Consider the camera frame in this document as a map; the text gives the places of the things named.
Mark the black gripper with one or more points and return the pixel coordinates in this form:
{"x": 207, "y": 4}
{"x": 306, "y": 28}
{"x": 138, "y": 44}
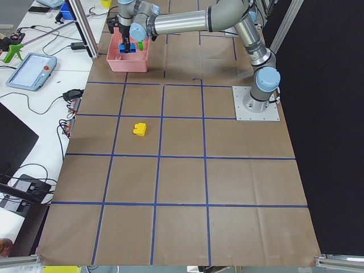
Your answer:
{"x": 124, "y": 30}

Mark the blue toy block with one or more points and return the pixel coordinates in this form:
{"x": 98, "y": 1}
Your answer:
{"x": 127, "y": 49}

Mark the green toy block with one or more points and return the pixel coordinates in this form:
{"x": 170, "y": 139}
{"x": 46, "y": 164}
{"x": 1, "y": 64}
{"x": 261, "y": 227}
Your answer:
{"x": 141, "y": 46}

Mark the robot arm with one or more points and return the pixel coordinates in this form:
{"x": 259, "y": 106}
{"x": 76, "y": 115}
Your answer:
{"x": 139, "y": 20}

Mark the pink plastic box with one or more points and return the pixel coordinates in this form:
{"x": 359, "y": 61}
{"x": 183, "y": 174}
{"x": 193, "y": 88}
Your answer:
{"x": 129, "y": 62}

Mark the black power adapter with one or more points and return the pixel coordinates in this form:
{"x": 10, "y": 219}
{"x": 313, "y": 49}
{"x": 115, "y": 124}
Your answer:
{"x": 77, "y": 46}

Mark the blue storage bin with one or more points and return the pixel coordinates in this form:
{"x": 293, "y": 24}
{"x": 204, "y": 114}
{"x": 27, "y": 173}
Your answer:
{"x": 65, "y": 13}

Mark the yellow toy block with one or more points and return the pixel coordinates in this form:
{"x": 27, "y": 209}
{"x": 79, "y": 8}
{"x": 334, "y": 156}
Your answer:
{"x": 140, "y": 129}

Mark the teach pendant tablet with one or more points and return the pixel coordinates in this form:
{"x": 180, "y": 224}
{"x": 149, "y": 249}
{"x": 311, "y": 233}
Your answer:
{"x": 33, "y": 72}

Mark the black monitor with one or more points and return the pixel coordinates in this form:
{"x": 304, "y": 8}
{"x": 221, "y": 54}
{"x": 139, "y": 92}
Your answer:
{"x": 17, "y": 141}

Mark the aluminium frame post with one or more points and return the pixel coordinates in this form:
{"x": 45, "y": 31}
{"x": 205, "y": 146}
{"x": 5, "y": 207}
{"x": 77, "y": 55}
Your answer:
{"x": 84, "y": 29}

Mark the green handled reach grabber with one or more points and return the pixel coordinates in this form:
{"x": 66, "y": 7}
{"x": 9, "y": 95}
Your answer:
{"x": 16, "y": 49}

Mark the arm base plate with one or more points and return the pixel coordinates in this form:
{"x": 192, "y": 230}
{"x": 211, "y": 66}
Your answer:
{"x": 248, "y": 109}

